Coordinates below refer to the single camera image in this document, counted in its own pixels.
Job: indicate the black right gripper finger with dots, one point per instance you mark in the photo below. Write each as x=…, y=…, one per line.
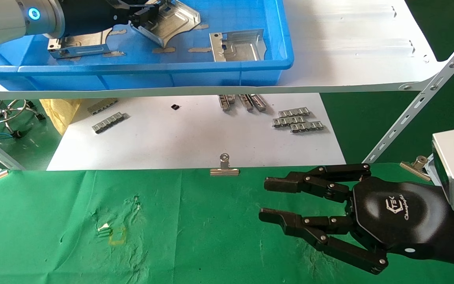
x=290, y=223
x=282, y=184

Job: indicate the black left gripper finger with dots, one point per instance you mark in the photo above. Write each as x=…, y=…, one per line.
x=132, y=2
x=144, y=15

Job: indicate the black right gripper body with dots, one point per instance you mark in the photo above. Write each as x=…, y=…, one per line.
x=400, y=217

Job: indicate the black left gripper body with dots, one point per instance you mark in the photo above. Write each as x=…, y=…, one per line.
x=89, y=17

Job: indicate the grey sheet metal bracket part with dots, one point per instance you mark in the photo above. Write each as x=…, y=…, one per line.
x=239, y=49
x=91, y=49
x=175, y=23

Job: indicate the grey tape piece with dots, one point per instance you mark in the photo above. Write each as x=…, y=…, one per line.
x=199, y=49
x=202, y=27
x=120, y=32
x=164, y=50

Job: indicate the grey metal clip strip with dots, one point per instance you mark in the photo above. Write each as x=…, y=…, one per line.
x=108, y=122
x=294, y=112
x=225, y=101
x=288, y=121
x=102, y=106
x=246, y=102
x=259, y=102
x=307, y=126

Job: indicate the blue plastic tray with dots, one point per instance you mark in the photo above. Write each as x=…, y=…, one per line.
x=231, y=15

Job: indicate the green table cloth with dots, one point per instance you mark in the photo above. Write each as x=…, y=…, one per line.
x=195, y=228

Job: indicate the yellow cloth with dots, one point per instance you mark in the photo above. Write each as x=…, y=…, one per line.
x=59, y=112

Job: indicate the chrome stool base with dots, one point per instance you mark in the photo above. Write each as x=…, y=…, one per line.
x=40, y=116

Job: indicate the white board sheet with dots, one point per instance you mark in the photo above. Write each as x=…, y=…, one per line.
x=179, y=138

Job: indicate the long slotted metal strut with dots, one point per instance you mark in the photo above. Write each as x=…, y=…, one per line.
x=443, y=75

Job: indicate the white shelf board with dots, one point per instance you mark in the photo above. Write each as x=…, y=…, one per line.
x=349, y=47

